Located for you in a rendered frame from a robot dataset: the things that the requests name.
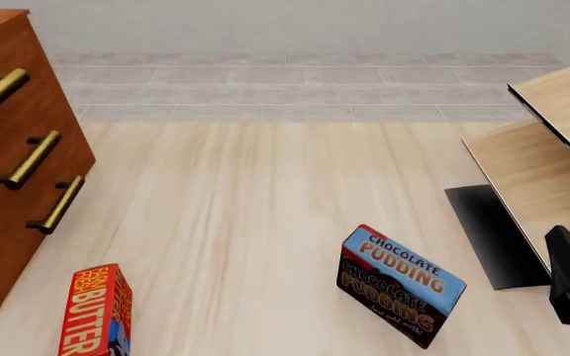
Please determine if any blue chocolate pudding box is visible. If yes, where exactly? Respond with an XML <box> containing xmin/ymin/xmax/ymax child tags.
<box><xmin>334</xmin><ymin>222</ymin><xmax>468</xmax><ymax>350</ymax></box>

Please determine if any red butter box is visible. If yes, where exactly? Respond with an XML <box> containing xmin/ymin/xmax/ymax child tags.
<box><xmin>57</xmin><ymin>262</ymin><xmax>135</xmax><ymax>356</ymax></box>

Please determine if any pale wooden shelf rack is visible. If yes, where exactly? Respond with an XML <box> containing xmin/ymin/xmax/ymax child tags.
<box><xmin>443</xmin><ymin>54</ymin><xmax>570</xmax><ymax>292</ymax></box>

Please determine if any wooden drawer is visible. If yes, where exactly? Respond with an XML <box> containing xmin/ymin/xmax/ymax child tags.
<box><xmin>0</xmin><ymin>110</ymin><xmax>97</xmax><ymax>317</ymax></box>
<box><xmin>0</xmin><ymin>14</ymin><xmax>53</xmax><ymax>145</ymax></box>
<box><xmin>0</xmin><ymin>61</ymin><xmax>74</xmax><ymax>240</ymax></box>

